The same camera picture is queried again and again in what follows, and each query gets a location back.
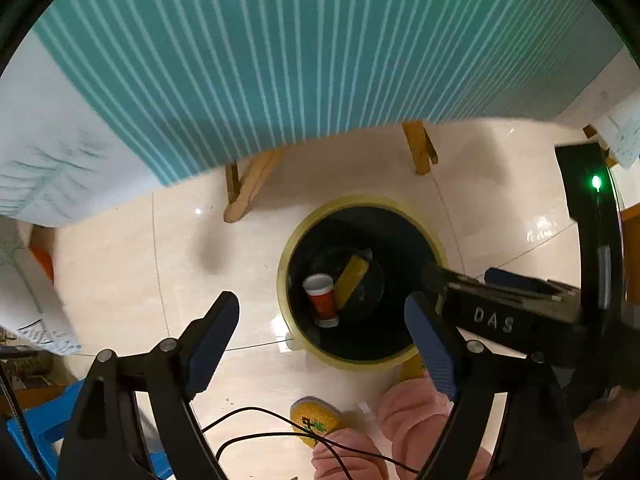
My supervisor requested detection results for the red paper cup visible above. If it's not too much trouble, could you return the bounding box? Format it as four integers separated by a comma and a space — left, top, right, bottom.
303, 273, 338, 328

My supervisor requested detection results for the yellow white carton box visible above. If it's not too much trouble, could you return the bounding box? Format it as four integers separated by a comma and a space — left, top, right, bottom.
334, 255, 369, 309

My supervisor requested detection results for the yellow rim trash bin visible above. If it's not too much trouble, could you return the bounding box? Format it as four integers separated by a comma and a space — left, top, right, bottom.
277, 195, 448, 372

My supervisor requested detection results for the right yellow slipper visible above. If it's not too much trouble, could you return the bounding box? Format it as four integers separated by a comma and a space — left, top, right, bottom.
397, 354, 428, 382

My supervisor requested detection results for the yellow slipper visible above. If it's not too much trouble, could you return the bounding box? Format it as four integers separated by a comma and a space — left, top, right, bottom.
397, 354, 428, 382
290, 396, 345, 448

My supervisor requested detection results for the wooden table leg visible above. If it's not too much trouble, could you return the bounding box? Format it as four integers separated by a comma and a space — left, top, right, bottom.
401, 120, 439, 176
224, 148, 285, 223

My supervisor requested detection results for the left yellow slipper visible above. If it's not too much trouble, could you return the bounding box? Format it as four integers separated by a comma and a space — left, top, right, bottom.
290, 396, 345, 448

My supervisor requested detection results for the blue plastic stool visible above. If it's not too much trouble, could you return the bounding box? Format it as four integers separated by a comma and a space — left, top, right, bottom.
6, 380, 172, 479

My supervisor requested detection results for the leaf print teal tablecloth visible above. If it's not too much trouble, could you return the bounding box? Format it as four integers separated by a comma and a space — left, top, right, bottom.
1, 0, 639, 226

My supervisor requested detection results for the black cable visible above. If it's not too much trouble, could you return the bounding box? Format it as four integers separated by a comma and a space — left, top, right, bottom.
199, 405, 421, 480

